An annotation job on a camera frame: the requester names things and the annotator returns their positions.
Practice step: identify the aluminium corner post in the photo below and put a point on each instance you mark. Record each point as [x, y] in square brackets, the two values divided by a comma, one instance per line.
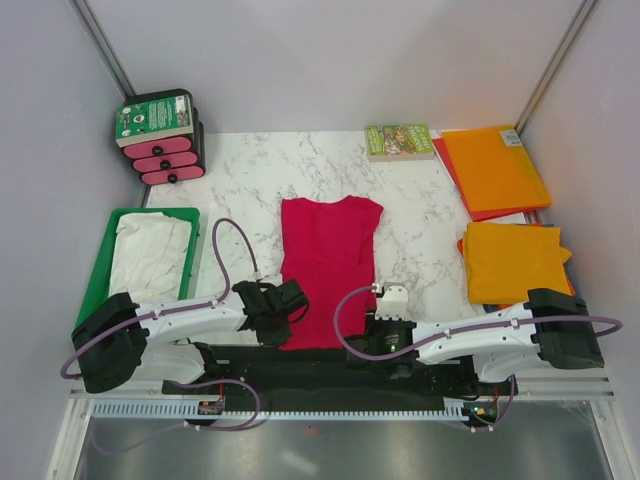
[101, 42]
[561, 53]

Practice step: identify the orange folded t-shirt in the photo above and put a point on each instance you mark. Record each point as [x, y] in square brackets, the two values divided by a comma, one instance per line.
[570, 283]

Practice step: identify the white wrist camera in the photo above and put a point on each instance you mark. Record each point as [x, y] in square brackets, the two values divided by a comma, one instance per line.
[391, 301]
[272, 279]

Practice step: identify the green plastic tray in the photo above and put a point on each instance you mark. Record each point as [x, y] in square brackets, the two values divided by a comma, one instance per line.
[97, 288]

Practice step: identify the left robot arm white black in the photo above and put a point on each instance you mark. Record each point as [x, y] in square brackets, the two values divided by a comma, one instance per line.
[123, 339]

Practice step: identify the magenta pink t-shirt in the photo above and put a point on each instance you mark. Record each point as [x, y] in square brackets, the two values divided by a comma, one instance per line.
[329, 251]

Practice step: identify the left aluminium corner post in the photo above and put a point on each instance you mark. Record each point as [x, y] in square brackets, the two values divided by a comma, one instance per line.
[101, 42]

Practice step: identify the green book on drawers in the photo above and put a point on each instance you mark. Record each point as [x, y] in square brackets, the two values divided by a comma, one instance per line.
[154, 120]

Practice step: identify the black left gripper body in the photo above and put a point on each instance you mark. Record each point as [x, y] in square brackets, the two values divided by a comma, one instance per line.
[276, 332]

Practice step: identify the white slotted cable duct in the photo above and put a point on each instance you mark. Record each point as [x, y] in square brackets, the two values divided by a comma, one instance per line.
[192, 409]

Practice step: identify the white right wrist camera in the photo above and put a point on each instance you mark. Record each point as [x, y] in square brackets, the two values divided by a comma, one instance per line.
[391, 301]

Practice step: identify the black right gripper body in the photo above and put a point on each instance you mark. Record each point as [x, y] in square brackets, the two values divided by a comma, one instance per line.
[375, 326]

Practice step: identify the black pink drawer unit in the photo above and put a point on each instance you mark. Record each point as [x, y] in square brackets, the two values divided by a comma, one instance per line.
[169, 160]

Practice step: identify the yellow folded t-shirt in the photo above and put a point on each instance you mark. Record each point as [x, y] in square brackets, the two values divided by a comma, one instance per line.
[503, 262]

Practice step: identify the green illustrated paperback book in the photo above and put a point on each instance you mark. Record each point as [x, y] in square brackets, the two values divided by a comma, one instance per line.
[406, 142]

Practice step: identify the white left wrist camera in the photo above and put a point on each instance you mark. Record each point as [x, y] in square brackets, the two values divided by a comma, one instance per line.
[272, 279]

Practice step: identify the white crumpled t-shirt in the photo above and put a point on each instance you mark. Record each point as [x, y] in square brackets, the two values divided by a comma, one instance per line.
[149, 257]

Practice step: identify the orange plastic folder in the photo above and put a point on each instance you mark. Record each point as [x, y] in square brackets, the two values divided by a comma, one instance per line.
[494, 171]

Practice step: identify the right aluminium corner post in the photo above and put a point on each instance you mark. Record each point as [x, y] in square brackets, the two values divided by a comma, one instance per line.
[561, 53]

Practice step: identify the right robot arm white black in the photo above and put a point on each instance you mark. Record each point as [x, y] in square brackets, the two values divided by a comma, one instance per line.
[548, 329]

